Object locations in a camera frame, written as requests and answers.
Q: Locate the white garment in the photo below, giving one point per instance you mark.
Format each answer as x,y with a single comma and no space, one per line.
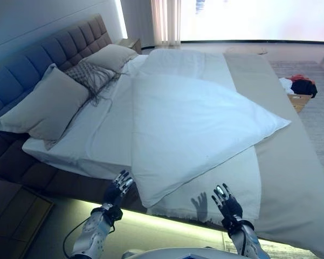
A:
285,85

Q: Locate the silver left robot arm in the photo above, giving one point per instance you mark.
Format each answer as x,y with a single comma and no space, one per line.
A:
93,232

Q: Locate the white pillow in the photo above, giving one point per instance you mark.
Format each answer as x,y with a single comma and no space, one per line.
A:
43,76

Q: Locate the grey area rug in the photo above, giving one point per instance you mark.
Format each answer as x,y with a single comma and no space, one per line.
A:
320,121

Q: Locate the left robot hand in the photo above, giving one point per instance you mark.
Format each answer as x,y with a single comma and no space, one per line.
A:
113,193

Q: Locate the brown tufted headboard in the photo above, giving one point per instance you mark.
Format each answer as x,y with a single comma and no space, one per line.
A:
29,56

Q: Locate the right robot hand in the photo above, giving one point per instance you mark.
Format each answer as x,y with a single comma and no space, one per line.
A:
231,207

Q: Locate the white duvet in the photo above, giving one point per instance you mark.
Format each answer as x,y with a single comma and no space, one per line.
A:
191,121

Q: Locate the grey fringed decorative cushion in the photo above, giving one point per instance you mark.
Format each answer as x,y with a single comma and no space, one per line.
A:
83,73

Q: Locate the large beige pillow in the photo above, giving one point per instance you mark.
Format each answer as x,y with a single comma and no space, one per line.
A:
43,108

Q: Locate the beige curtain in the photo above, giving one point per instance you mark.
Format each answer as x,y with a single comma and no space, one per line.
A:
165,21

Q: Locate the white bed sheet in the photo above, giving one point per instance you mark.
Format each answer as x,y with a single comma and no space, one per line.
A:
70,140

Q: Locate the beige textured bed runner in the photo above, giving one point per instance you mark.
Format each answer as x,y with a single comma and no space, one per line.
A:
275,140

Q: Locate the red garment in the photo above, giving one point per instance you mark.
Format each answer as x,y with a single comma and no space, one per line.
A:
299,77

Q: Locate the brown upholstered bed frame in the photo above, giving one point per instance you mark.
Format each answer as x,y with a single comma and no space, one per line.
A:
29,167

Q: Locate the wooden bedside table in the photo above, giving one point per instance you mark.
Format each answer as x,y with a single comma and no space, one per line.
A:
130,44
13,213

